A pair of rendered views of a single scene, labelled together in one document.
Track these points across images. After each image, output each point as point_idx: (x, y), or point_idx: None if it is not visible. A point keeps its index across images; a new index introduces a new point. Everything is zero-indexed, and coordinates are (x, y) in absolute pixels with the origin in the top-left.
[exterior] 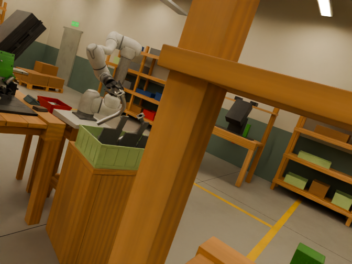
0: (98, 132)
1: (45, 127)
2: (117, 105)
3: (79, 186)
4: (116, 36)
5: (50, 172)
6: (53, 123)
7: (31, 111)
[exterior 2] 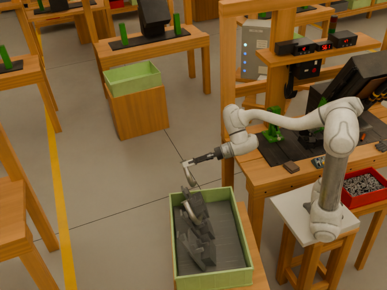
0: (234, 209)
1: (246, 176)
2: (313, 218)
3: None
4: (329, 105)
5: (250, 223)
6: (248, 176)
7: (277, 162)
